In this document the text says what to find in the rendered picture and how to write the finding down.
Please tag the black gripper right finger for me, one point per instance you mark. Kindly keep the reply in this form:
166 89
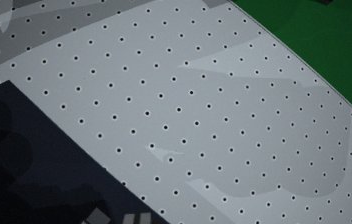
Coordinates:
145 218

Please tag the grey flat base plate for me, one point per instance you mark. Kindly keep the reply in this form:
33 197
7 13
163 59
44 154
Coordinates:
192 105

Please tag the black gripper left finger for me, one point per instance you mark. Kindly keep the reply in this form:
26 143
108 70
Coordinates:
129 219

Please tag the white benchtop thermal cycler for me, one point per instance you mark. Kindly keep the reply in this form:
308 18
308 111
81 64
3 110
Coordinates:
46 178

